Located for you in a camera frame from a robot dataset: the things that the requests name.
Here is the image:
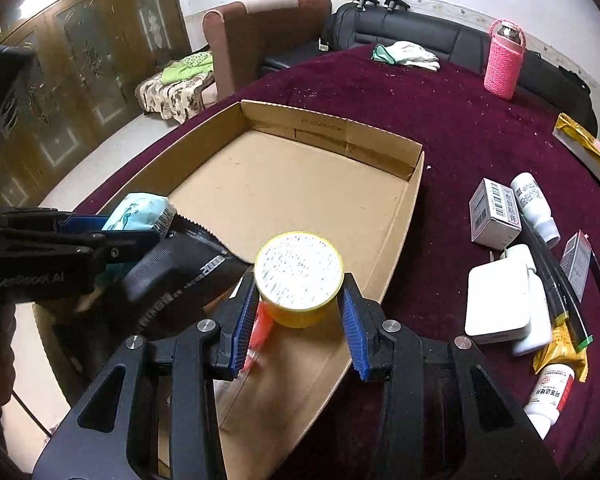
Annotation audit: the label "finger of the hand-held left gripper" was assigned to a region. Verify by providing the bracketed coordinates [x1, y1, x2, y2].
[0, 206, 112, 235]
[0, 229, 167, 267]

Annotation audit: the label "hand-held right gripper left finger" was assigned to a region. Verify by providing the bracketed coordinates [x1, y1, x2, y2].
[32, 272, 263, 480]

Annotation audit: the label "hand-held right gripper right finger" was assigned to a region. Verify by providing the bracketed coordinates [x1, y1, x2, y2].
[337, 272, 561, 480]

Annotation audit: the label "teal tissue pack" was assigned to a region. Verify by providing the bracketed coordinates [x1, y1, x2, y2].
[102, 192, 177, 235]

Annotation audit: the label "shallow cardboard box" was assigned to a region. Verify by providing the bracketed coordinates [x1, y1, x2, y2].
[32, 99, 426, 480]

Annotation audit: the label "white medicine bottle red label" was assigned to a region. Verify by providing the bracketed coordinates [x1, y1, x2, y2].
[522, 364, 576, 438]

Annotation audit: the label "gold foil packet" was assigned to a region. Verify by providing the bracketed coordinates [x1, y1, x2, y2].
[532, 310, 590, 382]

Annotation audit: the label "black marker green end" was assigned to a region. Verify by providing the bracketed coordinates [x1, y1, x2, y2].
[540, 240, 593, 350]

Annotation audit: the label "white pill bottle black text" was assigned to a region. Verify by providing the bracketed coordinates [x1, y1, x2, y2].
[510, 172, 561, 248]

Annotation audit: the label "small grey red-edged box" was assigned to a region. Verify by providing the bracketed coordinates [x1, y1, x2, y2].
[560, 231, 593, 303]

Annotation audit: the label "red clear plastic packet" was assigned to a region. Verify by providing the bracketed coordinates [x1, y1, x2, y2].
[215, 300, 277, 411]

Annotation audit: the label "black foil packet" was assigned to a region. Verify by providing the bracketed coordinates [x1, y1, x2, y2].
[105, 215, 253, 341]

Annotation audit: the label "wooden cabinet glass doors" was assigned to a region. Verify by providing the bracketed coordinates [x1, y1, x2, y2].
[0, 0, 193, 211]

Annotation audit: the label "printed blanket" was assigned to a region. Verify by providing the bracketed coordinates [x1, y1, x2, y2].
[135, 62, 216, 123]

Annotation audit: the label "white barcode box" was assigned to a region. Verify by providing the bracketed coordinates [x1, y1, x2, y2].
[469, 178, 523, 251]

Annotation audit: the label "thin black stick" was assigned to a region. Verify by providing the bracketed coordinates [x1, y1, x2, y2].
[519, 212, 573, 321]

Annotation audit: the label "maroon tablecloth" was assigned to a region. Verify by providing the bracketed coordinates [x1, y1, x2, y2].
[75, 45, 600, 480]

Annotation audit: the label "brown armchair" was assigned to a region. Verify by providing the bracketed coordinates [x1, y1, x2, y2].
[202, 0, 332, 103]

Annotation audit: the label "white and green cloth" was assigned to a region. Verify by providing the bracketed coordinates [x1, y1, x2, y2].
[371, 41, 441, 72]

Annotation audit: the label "gold gift box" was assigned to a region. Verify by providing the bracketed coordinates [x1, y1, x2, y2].
[552, 112, 600, 186]

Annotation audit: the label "pink knitted sleeve bottle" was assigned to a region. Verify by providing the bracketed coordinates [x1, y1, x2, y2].
[483, 18, 527, 101]

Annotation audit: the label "black leather sofa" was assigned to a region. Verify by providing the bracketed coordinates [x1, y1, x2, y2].
[260, 2, 598, 136]

